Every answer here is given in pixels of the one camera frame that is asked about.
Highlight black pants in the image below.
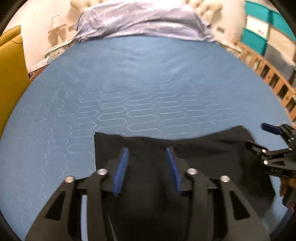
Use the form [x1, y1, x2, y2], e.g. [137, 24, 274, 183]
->
[94, 126, 274, 240]

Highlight right hand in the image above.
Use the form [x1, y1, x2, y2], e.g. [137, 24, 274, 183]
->
[280, 178, 296, 196]

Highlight blue quilted bed cover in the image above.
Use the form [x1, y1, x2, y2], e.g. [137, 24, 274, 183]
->
[1, 36, 289, 240]

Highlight teal and white storage cubes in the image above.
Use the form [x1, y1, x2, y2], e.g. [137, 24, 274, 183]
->
[241, 1, 295, 85]

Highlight cream tufted headboard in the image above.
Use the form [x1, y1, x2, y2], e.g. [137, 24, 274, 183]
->
[70, 0, 223, 20]

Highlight yellow armchair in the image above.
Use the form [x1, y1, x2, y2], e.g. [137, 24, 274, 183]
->
[0, 26, 30, 133]

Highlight white nightstand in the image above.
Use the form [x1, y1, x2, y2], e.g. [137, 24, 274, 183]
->
[29, 38, 73, 81]

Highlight cream table lamp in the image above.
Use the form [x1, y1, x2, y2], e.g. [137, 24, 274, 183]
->
[48, 15, 67, 45]

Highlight lavender blanket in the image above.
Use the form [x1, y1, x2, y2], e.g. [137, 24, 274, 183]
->
[74, 1, 215, 43]

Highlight wooden crib rail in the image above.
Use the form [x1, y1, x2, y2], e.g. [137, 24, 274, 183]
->
[234, 40, 295, 127]

